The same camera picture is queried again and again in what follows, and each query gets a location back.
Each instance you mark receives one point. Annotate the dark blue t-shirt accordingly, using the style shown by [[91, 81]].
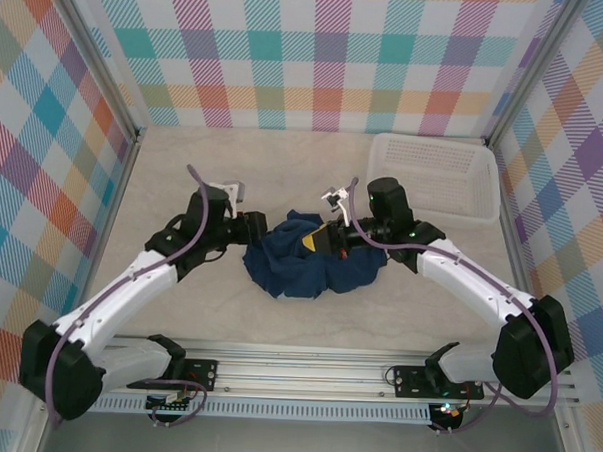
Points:
[[289, 275]]

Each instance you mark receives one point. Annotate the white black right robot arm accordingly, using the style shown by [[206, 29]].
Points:
[[469, 278]]

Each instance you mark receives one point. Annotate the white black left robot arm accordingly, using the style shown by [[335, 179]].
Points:
[[123, 293]]

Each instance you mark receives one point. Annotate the white perforated plastic basket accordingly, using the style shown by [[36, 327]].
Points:
[[434, 162]]

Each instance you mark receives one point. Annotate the grey metal sheet panel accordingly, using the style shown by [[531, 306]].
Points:
[[297, 446]]

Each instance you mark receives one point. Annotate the black controller box with lights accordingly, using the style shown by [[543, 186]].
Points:
[[448, 415]]

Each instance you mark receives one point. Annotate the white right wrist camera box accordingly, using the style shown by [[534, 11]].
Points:
[[339, 197]]

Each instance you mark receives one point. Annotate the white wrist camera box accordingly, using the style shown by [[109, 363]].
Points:
[[339, 197], [230, 195]]

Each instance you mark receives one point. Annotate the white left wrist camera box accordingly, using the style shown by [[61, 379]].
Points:
[[230, 195]]

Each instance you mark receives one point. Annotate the aluminium side frame bar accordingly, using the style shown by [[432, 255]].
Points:
[[510, 235], [115, 203]]

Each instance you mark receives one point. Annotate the aluminium mounting rail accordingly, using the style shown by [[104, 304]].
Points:
[[300, 373]]

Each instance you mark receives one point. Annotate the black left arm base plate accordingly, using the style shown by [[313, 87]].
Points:
[[202, 374]]

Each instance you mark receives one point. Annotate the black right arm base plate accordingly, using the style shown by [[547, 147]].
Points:
[[407, 381]]

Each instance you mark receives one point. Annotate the aluminium frame post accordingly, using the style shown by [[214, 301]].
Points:
[[531, 71], [97, 59]]

